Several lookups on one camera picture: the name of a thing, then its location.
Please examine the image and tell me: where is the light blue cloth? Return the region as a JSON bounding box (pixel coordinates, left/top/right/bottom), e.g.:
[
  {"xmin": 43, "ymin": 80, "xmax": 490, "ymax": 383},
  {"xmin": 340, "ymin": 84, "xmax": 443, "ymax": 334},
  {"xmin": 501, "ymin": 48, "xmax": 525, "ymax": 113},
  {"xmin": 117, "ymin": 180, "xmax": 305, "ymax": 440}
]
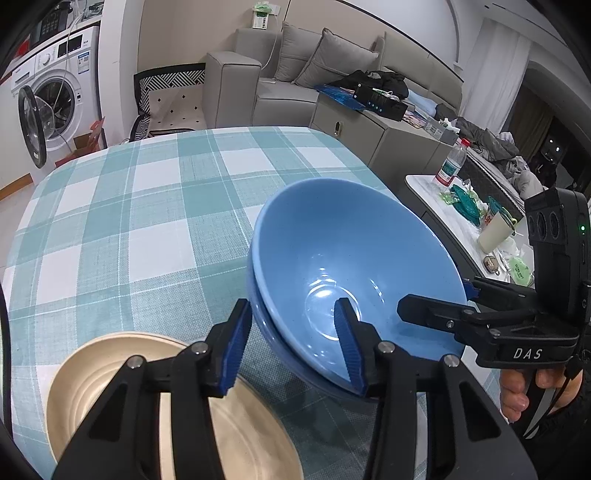
[{"xmin": 409, "ymin": 90, "xmax": 437, "ymax": 118}]

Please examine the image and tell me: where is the grey side cabinet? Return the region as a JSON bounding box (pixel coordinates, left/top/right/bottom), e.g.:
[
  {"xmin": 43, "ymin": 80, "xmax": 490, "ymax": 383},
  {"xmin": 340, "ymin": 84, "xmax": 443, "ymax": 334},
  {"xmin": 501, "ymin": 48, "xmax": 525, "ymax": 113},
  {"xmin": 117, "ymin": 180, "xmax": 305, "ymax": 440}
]
[{"xmin": 309, "ymin": 99, "xmax": 462, "ymax": 185}]

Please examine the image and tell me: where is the green packet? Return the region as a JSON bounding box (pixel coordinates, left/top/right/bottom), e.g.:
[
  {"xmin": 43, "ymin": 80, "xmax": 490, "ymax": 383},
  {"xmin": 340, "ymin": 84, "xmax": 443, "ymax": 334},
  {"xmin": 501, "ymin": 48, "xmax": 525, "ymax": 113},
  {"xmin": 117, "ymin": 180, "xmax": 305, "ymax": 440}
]
[{"xmin": 505, "ymin": 256, "xmax": 532, "ymax": 282}]

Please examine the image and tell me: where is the white curtain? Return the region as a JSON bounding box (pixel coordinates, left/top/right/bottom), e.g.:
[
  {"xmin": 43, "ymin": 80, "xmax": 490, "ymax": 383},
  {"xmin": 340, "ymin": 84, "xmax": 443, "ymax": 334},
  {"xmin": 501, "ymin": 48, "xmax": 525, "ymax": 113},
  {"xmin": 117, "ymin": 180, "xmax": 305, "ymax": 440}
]
[{"xmin": 462, "ymin": 18, "xmax": 532, "ymax": 134}]

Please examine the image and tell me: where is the white marble table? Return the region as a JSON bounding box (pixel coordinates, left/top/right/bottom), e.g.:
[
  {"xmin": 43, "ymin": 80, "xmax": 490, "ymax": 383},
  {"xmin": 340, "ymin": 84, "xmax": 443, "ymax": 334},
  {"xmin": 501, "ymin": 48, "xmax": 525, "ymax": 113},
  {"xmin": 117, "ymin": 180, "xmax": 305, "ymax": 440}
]
[{"xmin": 405, "ymin": 173, "xmax": 541, "ymax": 296}]

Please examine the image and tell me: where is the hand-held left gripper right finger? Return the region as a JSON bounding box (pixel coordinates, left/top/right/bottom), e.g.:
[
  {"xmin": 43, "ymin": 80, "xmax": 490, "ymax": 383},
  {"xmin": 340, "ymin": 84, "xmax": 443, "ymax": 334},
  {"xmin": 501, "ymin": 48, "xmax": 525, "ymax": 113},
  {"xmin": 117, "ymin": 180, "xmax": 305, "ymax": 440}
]
[{"xmin": 333, "ymin": 298, "xmax": 527, "ymax": 480}]

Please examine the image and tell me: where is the black cardboard box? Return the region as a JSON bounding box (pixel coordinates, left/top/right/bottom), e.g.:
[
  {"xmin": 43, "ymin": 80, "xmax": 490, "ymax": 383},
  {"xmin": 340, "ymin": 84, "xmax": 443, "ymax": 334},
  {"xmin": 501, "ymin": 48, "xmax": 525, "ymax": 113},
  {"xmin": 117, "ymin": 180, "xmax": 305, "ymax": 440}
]
[{"xmin": 353, "ymin": 83, "xmax": 409, "ymax": 121}]

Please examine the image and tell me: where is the person's right forearm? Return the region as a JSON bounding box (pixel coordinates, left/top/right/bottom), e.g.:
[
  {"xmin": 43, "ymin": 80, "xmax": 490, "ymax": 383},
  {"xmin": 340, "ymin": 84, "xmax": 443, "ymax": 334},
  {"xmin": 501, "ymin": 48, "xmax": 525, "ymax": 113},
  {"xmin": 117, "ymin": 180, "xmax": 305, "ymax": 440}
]
[{"xmin": 531, "ymin": 399, "xmax": 591, "ymax": 480}]

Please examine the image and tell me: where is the black clothes pile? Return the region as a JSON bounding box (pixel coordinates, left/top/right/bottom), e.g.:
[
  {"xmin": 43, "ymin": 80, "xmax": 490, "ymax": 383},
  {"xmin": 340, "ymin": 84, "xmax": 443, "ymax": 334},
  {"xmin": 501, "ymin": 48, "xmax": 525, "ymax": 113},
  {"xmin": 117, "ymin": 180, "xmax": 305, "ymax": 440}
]
[{"xmin": 330, "ymin": 69, "xmax": 409, "ymax": 100}]

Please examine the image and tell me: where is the clear water bottle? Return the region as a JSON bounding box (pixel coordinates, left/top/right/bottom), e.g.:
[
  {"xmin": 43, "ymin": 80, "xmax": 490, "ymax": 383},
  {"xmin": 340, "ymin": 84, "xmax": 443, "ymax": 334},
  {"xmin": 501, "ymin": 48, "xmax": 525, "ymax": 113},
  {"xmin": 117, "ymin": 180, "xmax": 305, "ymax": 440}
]
[{"xmin": 435, "ymin": 137, "xmax": 469, "ymax": 188}]

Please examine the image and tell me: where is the person's right hand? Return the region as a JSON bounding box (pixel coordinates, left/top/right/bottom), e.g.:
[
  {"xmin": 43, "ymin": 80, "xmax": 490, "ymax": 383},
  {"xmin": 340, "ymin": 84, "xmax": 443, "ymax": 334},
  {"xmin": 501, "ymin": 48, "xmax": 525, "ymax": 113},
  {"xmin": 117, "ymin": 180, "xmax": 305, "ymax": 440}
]
[{"xmin": 500, "ymin": 344, "xmax": 591, "ymax": 422}]

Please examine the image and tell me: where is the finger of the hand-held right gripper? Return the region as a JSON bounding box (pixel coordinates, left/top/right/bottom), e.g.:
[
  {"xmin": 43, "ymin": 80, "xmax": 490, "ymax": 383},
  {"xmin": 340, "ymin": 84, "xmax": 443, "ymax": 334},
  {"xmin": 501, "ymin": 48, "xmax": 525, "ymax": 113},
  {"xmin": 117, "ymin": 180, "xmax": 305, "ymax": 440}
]
[
  {"xmin": 466, "ymin": 276, "xmax": 539, "ymax": 315},
  {"xmin": 397, "ymin": 294, "xmax": 539, "ymax": 344}
]

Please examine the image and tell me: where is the teal checked tablecloth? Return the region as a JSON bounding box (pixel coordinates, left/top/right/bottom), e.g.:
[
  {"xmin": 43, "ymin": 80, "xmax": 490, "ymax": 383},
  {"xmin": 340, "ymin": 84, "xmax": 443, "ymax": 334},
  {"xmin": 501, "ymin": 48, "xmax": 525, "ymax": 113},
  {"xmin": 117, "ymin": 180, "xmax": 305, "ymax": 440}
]
[{"xmin": 0, "ymin": 126, "xmax": 467, "ymax": 480}]

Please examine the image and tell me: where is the blue ceramic bowl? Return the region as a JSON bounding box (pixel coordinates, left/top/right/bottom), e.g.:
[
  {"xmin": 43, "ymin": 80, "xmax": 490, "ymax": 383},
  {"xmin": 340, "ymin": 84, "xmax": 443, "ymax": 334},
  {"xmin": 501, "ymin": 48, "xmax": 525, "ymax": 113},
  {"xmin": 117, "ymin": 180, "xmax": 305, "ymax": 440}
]
[
  {"xmin": 247, "ymin": 258, "xmax": 384, "ymax": 405},
  {"xmin": 252, "ymin": 178, "xmax": 468, "ymax": 393}
]

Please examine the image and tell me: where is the grey sofa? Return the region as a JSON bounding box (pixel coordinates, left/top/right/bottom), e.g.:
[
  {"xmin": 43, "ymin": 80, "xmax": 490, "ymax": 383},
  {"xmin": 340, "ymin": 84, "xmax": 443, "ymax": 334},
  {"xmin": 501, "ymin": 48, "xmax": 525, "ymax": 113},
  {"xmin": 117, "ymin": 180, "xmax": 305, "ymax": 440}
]
[{"xmin": 204, "ymin": 21, "xmax": 465, "ymax": 130}]

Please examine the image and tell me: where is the grey sofa cushion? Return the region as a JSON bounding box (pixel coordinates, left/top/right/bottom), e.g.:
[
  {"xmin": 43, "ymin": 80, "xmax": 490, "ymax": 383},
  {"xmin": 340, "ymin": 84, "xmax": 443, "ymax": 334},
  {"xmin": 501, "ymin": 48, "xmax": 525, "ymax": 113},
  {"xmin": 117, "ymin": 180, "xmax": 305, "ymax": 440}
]
[
  {"xmin": 273, "ymin": 21, "xmax": 324, "ymax": 84},
  {"xmin": 292, "ymin": 28, "xmax": 380, "ymax": 90}
]

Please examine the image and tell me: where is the white tissue box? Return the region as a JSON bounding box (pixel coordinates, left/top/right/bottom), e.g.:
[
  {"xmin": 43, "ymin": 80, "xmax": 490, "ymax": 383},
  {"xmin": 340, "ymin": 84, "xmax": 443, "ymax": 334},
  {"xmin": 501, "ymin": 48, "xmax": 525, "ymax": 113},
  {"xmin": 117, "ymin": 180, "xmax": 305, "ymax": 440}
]
[{"xmin": 424, "ymin": 117, "xmax": 458, "ymax": 144}]

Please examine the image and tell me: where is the white washing machine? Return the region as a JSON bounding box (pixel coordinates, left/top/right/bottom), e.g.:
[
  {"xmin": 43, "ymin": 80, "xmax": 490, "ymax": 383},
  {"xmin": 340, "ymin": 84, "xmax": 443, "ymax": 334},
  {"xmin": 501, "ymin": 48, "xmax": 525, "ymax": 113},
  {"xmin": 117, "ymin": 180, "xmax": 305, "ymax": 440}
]
[{"xmin": 9, "ymin": 25, "xmax": 103, "ymax": 169}]

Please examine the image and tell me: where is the red cardboard box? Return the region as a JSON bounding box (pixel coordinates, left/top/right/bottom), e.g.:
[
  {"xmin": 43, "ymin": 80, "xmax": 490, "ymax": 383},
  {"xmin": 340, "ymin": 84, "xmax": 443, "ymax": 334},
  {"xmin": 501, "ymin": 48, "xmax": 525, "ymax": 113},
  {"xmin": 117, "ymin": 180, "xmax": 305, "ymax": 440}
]
[{"xmin": 55, "ymin": 117, "xmax": 108, "ymax": 168}]

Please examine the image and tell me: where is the black white patterned mat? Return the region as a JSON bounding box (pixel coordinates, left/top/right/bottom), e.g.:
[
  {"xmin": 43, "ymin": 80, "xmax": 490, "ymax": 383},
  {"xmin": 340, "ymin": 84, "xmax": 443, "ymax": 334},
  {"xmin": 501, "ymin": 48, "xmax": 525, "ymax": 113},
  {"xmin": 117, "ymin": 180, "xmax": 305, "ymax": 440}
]
[{"xmin": 129, "ymin": 65, "xmax": 208, "ymax": 141}]

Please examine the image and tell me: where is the black pressure cooker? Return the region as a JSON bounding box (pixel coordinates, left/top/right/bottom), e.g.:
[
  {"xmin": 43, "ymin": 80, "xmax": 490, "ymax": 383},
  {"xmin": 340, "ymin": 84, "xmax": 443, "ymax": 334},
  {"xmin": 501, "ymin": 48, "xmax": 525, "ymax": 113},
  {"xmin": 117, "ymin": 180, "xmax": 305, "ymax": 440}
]
[{"xmin": 34, "ymin": 0, "xmax": 75, "ymax": 47}]

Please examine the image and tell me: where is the white green wall device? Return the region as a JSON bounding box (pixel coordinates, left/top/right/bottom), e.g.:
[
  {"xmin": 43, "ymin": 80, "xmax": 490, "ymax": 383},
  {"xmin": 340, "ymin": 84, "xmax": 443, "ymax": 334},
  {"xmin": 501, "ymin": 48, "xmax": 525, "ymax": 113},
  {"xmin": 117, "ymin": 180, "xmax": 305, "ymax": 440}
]
[{"xmin": 249, "ymin": 0, "xmax": 283, "ymax": 31}]

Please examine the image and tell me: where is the cream cup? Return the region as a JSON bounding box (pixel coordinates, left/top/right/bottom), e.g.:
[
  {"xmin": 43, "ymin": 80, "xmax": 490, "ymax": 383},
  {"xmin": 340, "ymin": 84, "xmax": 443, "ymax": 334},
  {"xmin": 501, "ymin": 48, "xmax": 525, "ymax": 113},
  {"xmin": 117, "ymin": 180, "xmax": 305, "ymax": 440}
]
[{"xmin": 477, "ymin": 213, "xmax": 518, "ymax": 254}]

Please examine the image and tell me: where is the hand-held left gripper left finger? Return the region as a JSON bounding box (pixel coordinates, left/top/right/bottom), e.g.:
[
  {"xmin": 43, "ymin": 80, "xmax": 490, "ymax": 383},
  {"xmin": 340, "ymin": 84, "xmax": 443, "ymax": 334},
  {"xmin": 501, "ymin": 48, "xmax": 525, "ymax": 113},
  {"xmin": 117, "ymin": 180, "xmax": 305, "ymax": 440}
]
[{"xmin": 52, "ymin": 298, "xmax": 253, "ymax": 480}]

